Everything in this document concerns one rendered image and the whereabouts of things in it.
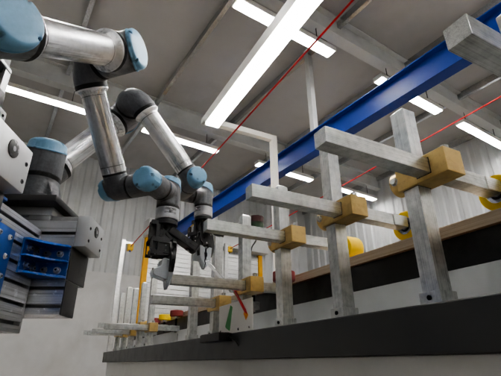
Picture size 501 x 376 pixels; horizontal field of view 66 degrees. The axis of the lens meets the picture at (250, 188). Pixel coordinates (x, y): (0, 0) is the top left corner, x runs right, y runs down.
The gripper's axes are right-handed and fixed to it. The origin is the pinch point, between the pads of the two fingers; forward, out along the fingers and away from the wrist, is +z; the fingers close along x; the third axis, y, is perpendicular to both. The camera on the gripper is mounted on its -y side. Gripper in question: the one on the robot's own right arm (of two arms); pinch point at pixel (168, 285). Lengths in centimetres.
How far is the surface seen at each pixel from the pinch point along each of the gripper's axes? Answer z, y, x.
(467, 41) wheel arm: -11, -2, 101
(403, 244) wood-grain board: -6, -47, 50
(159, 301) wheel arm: 1.3, -4.4, -23.4
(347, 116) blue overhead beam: -261, -267, -187
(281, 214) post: -20.2, -27.3, 22.9
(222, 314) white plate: 5.5, -25.9, -16.7
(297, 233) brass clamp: -12.0, -27.9, 30.1
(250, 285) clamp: -1.4, -25.9, 5.1
